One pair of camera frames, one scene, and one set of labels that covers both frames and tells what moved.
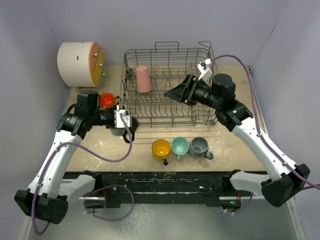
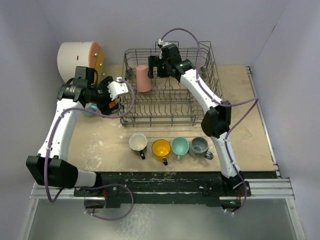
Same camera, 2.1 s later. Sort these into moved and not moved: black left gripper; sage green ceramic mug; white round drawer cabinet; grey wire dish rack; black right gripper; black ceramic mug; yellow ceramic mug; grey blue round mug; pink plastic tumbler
Moved: black ceramic mug; black left gripper; black right gripper
Not moved: grey wire dish rack; pink plastic tumbler; sage green ceramic mug; white round drawer cabinet; yellow ceramic mug; grey blue round mug
